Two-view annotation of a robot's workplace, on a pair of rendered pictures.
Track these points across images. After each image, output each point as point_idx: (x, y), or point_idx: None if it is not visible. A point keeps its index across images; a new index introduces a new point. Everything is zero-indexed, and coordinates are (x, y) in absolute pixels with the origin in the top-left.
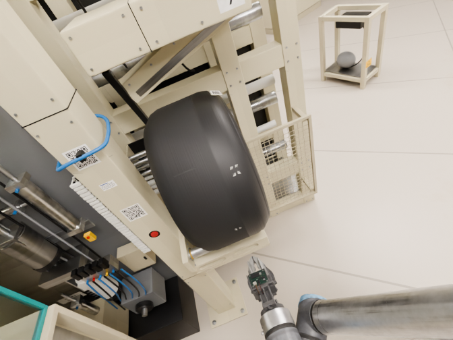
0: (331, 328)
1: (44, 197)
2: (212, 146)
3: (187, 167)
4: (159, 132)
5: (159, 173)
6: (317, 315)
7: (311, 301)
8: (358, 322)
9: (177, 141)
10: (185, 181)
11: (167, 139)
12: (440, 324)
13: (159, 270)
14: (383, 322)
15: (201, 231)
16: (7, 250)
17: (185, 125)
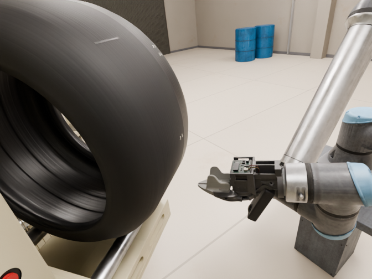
0: (314, 152)
1: None
2: (119, 22)
3: (106, 36)
4: (16, 0)
5: (60, 44)
6: (296, 160)
7: None
8: (328, 114)
9: (66, 9)
10: (114, 51)
11: (44, 5)
12: (365, 51)
13: None
14: (341, 91)
15: (159, 135)
16: None
17: (61, 2)
